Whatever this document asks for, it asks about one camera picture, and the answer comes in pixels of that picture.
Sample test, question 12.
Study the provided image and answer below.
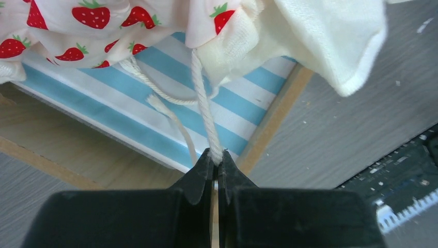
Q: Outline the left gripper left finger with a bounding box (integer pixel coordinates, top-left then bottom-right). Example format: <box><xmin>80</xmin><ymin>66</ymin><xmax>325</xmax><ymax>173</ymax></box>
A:
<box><xmin>22</xmin><ymin>149</ymin><xmax>214</xmax><ymax>247</ymax></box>

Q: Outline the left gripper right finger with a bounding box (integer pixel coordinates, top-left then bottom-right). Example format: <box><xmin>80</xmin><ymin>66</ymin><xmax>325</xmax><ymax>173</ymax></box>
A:
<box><xmin>217</xmin><ymin>151</ymin><xmax>387</xmax><ymax>247</ymax></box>

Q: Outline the blue striped mattress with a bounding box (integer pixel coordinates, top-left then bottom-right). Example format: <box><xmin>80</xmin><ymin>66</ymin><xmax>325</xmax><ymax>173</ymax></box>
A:
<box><xmin>21</xmin><ymin>33</ymin><xmax>295</xmax><ymax>172</ymax></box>

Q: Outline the wooden pet bed frame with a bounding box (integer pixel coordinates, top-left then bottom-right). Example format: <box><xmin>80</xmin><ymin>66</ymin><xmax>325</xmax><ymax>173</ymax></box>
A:
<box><xmin>0</xmin><ymin>65</ymin><xmax>316</xmax><ymax>191</ymax></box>

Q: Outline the strawberry print ruffled blanket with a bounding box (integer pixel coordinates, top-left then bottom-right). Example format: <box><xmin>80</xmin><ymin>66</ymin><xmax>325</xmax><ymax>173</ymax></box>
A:
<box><xmin>1</xmin><ymin>1</ymin><xmax>387</xmax><ymax>172</ymax></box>

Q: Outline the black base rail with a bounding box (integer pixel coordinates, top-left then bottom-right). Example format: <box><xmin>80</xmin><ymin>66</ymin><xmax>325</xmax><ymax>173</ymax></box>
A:
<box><xmin>337</xmin><ymin>125</ymin><xmax>437</xmax><ymax>234</ymax></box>

